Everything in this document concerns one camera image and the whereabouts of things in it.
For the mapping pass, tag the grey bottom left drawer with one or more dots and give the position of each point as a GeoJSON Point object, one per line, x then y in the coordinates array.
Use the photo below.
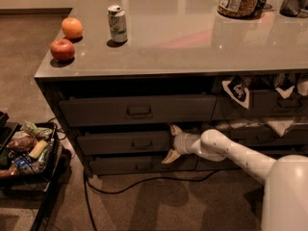
{"type": "Point", "coordinates": [140, 164]}

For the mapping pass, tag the grey cabinet with countertop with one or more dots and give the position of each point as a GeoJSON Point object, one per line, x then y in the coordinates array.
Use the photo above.
{"type": "Point", "coordinates": [174, 47]}

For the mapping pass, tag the grey bottom right drawer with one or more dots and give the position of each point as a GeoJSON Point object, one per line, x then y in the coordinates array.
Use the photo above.
{"type": "Point", "coordinates": [227, 164]}

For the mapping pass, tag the green white soda can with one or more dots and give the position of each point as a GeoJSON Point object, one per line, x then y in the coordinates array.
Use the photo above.
{"type": "Point", "coordinates": [117, 23]}

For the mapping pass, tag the dark glass container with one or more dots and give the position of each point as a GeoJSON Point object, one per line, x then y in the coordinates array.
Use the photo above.
{"type": "Point", "coordinates": [292, 8]}

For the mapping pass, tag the black tray of snacks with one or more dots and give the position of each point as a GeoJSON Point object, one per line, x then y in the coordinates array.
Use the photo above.
{"type": "Point", "coordinates": [28, 151]}

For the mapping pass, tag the orange fruit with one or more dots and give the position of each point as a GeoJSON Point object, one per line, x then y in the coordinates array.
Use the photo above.
{"type": "Point", "coordinates": [72, 28]}

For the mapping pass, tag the white paper in drawer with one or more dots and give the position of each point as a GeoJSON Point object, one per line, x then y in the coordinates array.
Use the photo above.
{"type": "Point", "coordinates": [279, 125]}

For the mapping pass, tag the grey top left drawer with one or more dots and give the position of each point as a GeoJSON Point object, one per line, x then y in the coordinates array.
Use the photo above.
{"type": "Point", "coordinates": [137, 109]}

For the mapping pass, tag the black white snack bag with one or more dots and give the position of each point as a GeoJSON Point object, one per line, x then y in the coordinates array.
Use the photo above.
{"type": "Point", "coordinates": [236, 88]}

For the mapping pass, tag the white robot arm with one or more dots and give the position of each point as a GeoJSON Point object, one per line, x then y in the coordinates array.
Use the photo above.
{"type": "Point", "coordinates": [285, 180]}

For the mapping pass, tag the grey middle left drawer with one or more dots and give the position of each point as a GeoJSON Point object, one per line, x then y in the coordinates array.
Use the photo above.
{"type": "Point", "coordinates": [126, 143]}

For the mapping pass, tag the red apple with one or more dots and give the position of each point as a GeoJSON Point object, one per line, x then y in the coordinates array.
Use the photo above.
{"type": "Point", "coordinates": [62, 50]}

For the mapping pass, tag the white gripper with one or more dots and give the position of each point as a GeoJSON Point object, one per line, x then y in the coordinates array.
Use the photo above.
{"type": "Point", "coordinates": [183, 142]}

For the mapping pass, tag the grey top right drawer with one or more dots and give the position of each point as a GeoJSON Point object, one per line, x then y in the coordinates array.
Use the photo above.
{"type": "Point", "coordinates": [262, 103]}

